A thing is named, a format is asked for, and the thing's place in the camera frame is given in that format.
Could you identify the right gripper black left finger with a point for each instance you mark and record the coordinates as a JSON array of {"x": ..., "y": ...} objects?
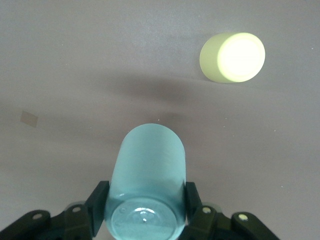
[{"x": 75, "y": 222}]

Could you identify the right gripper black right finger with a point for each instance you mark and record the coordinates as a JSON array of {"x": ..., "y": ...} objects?
[{"x": 212, "y": 225}]

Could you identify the teal green plastic cup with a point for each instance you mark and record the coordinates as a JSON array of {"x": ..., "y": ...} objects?
[{"x": 147, "y": 170}]

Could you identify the yellow plastic cup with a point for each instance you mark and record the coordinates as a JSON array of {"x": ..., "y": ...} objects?
[{"x": 237, "y": 57}]

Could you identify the small square tape patch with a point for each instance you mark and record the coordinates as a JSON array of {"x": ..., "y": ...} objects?
[{"x": 28, "y": 118}]

